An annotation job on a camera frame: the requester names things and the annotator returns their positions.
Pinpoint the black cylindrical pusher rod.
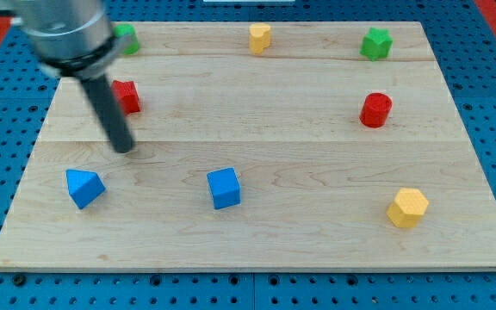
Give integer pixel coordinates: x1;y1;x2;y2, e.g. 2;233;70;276
80;75;134;153

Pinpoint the blue triangle block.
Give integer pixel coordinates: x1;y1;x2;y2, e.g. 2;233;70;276
65;169;106;209

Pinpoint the green round block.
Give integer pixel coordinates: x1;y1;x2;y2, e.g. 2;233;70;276
114;23;140;55

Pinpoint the green star block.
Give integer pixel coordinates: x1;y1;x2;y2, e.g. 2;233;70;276
360;28;394;61

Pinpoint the yellow hexagon block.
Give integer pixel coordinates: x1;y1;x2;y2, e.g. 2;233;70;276
387;188;429;228

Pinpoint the yellow heart block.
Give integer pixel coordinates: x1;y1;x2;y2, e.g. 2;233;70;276
249;22;271;54

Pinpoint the wooden board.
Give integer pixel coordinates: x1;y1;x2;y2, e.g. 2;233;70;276
0;22;496;273

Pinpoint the red star block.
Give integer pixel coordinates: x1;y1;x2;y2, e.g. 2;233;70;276
111;80;141;115

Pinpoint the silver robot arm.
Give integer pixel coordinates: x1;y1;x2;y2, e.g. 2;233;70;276
11;0;133;81

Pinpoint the red cylinder block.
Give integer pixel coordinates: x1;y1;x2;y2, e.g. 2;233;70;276
359;93;393;128

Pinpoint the blue cube block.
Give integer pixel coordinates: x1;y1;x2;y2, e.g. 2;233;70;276
207;167;241;209

